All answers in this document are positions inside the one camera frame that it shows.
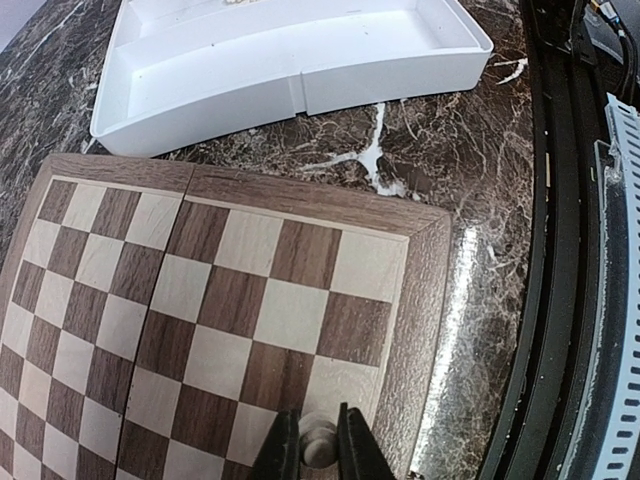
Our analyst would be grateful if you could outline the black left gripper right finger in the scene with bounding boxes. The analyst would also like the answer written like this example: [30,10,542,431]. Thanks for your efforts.
[337,402,395,480]

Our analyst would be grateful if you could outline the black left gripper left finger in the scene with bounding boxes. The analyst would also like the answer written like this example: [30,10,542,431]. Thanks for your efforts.
[248,409,301,480]

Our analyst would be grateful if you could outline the white chess piece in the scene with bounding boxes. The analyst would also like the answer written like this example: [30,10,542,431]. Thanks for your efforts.
[299,412,338,470]

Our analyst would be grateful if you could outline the wooden chess board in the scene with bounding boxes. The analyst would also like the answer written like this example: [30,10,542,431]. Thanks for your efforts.
[1,154,452,479]

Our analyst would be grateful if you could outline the white divided plastic tray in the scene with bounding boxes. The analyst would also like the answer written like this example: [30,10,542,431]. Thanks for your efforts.
[90,0,494,157]

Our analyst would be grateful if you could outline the black front rail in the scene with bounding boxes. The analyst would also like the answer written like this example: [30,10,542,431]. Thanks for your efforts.
[478,1,639,479]

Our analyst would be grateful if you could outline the white slotted cable duct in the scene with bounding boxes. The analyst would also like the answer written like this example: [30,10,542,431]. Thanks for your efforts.
[593,94,639,479]

